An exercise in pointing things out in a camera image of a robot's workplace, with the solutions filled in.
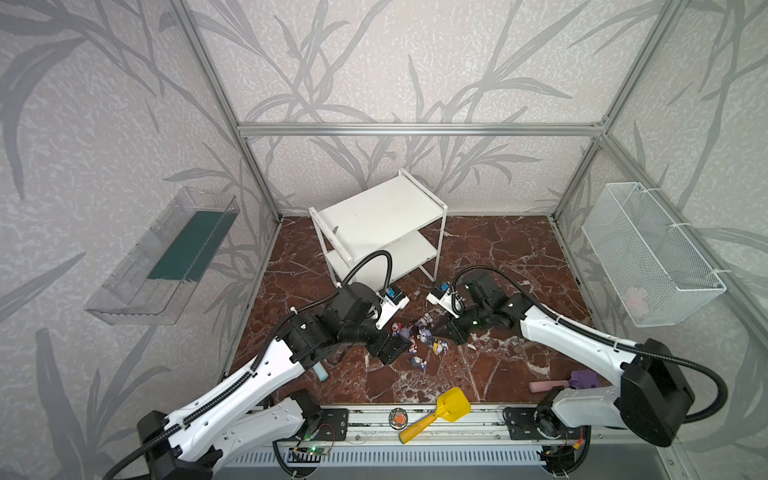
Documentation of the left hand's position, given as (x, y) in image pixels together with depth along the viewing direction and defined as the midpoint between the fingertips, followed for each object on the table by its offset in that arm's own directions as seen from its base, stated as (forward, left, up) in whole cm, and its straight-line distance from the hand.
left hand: (402, 324), depth 69 cm
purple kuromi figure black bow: (+1, -6, -9) cm, 11 cm away
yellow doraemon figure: (+1, -11, -19) cm, 22 cm away
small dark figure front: (-3, -4, -19) cm, 19 cm away
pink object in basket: (+6, -58, 0) cm, 59 cm away
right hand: (+4, -8, -8) cm, 13 cm away
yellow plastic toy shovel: (-13, -13, -20) cm, 27 cm away
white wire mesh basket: (+6, -53, +14) cm, 56 cm away
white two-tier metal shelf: (+25, +2, +11) cm, 28 cm away
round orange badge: (-16, +1, -21) cm, 26 cm away
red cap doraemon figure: (+7, +2, -19) cm, 20 cm away
